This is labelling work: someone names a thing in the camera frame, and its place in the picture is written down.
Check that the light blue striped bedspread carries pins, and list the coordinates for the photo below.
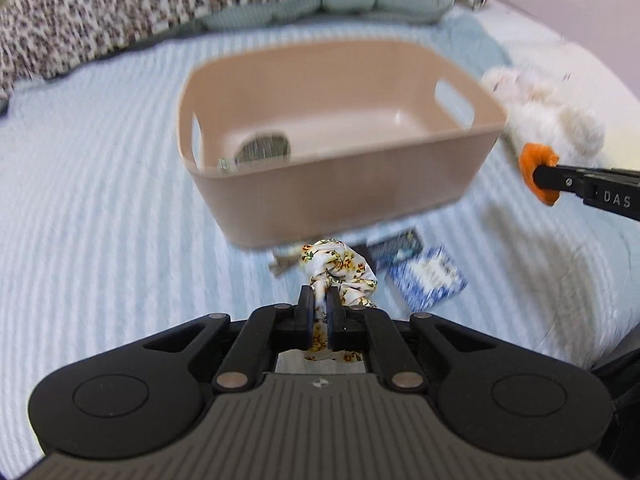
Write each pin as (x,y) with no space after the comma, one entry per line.
(100,210)

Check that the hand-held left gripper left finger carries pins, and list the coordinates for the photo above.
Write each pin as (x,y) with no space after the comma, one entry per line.
(306,310)

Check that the blue patterned packet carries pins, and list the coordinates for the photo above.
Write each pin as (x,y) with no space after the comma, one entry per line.
(431,277)

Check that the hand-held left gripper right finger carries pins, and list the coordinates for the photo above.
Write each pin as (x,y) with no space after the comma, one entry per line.
(333,312)

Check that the white plush duck toy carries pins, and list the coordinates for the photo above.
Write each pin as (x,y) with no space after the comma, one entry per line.
(550,120)

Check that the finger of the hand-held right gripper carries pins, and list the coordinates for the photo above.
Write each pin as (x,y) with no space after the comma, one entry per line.
(555,180)

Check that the floral fabric scrunchie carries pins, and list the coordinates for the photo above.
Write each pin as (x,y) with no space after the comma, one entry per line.
(340,267)

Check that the grey round item in basket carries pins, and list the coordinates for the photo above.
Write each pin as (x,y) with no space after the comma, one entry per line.
(261,149)

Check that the dark blue packet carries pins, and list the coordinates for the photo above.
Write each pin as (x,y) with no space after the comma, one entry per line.
(396,251)

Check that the grey green pillow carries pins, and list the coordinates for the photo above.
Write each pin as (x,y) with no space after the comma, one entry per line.
(340,6)

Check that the beige plastic storage basket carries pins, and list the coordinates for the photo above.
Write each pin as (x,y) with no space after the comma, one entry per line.
(330,140)

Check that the leopard print blanket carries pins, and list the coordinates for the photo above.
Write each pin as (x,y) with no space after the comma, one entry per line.
(165,0)

